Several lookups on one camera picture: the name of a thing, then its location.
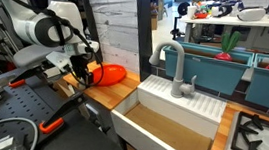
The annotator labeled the black vertical post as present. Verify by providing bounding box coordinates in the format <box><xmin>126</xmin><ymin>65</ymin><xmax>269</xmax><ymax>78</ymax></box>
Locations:
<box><xmin>125</xmin><ymin>0</ymin><xmax>160</xmax><ymax>83</ymax></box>

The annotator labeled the wooden cutting board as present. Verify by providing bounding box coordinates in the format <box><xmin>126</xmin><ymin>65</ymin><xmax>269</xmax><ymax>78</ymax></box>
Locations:
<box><xmin>59</xmin><ymin>57</ymin><xmax>144</xmax><ymax>116</ymax></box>

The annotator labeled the grey wood plank backdrop panel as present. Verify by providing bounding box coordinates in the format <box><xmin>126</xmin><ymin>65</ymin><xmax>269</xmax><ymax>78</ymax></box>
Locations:
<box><xmin>74</xmin><ymin>0</ymin><xmax>148</xmax><ymax>76</ymax></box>

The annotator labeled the white cup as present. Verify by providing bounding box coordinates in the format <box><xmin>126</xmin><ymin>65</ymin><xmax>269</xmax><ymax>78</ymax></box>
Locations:
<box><xmin>186</xmin><ymin>4</ymin><xmax>198</xmax><ymax>21</ymax></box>

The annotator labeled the black perforated board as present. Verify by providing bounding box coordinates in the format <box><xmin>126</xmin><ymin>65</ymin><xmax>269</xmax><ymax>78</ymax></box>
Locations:
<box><xmin>0</xmin><ymin>70</ymin><xmax>75</xmax><ymax>150</ymax></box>

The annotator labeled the black panel edge strip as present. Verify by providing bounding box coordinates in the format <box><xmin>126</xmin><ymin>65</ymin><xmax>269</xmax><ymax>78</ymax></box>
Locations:
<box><xmin>68</xmin><ymin>0</ymin><xmax>110</xmax><ymax>64</ymax></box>

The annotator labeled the black clamp orange handle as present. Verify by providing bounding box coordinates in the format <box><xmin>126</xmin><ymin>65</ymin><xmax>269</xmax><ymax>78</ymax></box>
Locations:
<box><xmin>6</xmin><ymin>64</ymin><xmax>49</xmax><ymax>93</ymax></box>
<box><xmin>37</xmin><ymin>87</ymin><xmax>89</xmax><ymax>139</ymax></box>

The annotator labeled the white background table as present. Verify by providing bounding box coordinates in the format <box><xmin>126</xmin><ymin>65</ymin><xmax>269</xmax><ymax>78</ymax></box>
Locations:
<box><xmin>176</xmin><ymin>5</ymin><xmax>269</xmax><ymax>52</ymax></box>

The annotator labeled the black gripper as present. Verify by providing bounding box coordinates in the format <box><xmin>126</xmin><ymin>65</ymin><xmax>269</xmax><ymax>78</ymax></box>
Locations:
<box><xmin>67</xmin><ymin>53</ymin><xmax>97</xmax><ymax>89</ymax></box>

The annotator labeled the orange round plate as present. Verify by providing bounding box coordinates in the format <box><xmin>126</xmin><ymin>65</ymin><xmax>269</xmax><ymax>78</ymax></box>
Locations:
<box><xmin>90</xmin><ymin>62</ymin><xmax>128</xmax><ymax>90</ymax></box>

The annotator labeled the colourful toy pile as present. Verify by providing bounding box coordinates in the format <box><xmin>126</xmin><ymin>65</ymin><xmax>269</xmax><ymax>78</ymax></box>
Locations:
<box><xmin>194</xmin><ymin>0</ymin><xmax>215</xmax><ymax>22</ymax></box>

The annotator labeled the black smooth cover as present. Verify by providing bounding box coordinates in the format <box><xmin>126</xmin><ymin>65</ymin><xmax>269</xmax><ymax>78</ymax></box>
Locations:
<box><xmin>37</xmin><ymin>107</ymin><xmax>130</xmax><ymax>150</ymax></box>

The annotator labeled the white VR headset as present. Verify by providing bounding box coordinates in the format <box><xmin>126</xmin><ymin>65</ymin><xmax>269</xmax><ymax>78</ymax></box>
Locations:
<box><xmin>236</xmin><ymin>3</ymin><xmax>267</xmax><ymax>24</ymax></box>

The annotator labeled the black filament spool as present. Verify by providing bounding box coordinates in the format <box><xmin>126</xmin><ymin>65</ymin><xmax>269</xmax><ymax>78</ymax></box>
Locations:
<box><xmin>176</xmin><ymin>0</ymin><xmax>191</xmax><ymax>17</ymax></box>

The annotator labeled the grey toy faucet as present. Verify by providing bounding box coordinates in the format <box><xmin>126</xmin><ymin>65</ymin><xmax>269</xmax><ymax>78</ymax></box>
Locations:
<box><xmin>144</xmin><ymin>38</ymin><xmax>202</xmax><ymax>102</ymax></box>

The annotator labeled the white cable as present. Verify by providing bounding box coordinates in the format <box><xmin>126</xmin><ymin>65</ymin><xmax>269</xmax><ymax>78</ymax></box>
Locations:
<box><xmin>0</xmin><ymin>114</ymin><xmax>41</xmax><ymax>150</ymax></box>

